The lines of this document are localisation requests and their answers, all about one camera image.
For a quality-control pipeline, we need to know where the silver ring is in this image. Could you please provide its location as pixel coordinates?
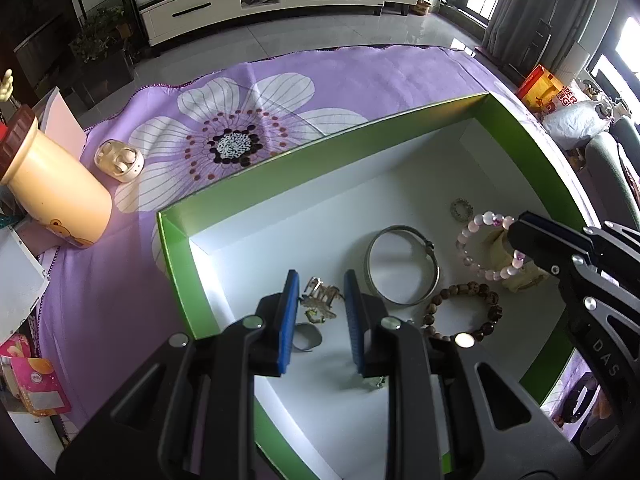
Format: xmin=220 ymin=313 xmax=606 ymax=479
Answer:
xmin=292 ymin=323 xmax=322 ymax=352

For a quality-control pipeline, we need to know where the orange paper bag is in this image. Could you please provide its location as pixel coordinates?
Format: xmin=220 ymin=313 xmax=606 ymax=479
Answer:
xmin=516 ymin=64 xmax=571 ymax=113

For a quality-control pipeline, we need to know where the pink snack packet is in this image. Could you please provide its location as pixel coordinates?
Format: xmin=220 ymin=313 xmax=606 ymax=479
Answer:
xmin=0 ymin=332 xmax=73 ymax=416

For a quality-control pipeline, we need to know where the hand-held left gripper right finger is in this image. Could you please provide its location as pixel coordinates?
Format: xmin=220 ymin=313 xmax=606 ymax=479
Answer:
xmin=344 ymin=270 xmax=588 ymax=480

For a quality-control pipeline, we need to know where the upright stick vacuum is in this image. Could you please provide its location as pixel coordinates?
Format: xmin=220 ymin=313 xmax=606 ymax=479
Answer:
xmin=532 ymin=0 xmax=568 ymax=76

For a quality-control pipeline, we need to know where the white punched paper sheet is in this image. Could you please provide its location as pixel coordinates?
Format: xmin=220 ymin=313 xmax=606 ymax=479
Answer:
xmin=0 ymin=225 xmax=51 ymax=341

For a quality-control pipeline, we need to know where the black wristwatch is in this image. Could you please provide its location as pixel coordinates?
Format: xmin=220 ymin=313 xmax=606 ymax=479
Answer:
xmin=560 ymin=372 xmax=608 ymax=428

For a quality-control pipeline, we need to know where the wooden bead bracelet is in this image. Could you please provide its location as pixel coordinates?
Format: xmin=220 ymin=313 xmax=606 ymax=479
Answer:
xmin=422 ymin=283 xmax=503 ymax=343

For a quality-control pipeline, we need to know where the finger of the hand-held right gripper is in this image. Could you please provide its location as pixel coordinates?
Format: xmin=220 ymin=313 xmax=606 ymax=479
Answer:
xmin=520 ymin=211 xmax=640 ymax=261
xmin=507 ymin=222 xmax=640 ymax=401

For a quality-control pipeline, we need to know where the silver bangle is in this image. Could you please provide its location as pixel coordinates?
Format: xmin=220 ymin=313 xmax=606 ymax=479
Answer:
xmin=365 ymin=226 xmax=442 ymax=307

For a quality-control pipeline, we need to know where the yellow bear bottle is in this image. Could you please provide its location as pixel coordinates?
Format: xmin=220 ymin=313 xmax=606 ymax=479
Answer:
xmin=0 ymin=69 xmax=113 ymax=250

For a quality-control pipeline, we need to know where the green cardboard box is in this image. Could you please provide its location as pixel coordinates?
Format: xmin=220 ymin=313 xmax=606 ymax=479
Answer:
xmin=156 ymin=91 xmax=608 ymax=480

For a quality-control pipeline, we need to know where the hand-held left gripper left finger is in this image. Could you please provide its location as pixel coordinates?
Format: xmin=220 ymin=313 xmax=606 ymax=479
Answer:
xmin=55 ymin=270 xmax=301 ymax=480

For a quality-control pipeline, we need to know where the pink bead bracelet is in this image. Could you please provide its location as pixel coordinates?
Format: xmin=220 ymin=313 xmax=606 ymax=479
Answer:
xmin=456 ymin=212 xmax=528 ymax=282

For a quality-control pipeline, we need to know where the white plastic bag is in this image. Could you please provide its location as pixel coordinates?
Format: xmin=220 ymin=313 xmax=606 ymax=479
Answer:
xmin=542 ymin=100 xmax=613 ymax=150

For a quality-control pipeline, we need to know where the white tv cabinet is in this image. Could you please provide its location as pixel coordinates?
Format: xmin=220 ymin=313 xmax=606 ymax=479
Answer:
xmin=127 ymin=0 xmax=422 ymax=53

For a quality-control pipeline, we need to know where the cream wristwatch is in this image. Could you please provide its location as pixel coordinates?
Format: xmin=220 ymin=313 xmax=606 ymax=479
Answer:
xmin=487 ymin=232 xmax=551 ymax=292

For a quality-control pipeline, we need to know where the cream earbuds case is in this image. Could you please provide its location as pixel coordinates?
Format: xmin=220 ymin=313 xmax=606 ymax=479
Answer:
xmin=94 ymin=139 xmax=144 ymax=184

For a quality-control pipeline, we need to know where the glass tank with plants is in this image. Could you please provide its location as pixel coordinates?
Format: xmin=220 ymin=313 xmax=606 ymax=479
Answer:
xmin=70 ymin=5 xmax=136 ymax=106

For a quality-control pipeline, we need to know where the grey curtain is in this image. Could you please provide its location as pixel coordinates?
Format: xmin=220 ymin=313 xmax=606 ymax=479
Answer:
xmin=482 ymin=0 xmax=566 ymax=81

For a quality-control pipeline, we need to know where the grey chair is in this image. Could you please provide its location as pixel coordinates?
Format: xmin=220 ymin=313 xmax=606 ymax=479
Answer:
xmin=582 ymin=117 xmax=640 ymax=231

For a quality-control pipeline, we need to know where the purple floral tablecloth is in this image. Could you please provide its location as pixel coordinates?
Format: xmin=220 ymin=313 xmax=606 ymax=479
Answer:
xmin=37 ymin=44 xmax=606 ymax=431

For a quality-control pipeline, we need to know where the pale pink card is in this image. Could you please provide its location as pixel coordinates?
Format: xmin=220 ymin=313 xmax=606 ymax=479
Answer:
xmin=32 ymin=86 xmax=87 ymax=158

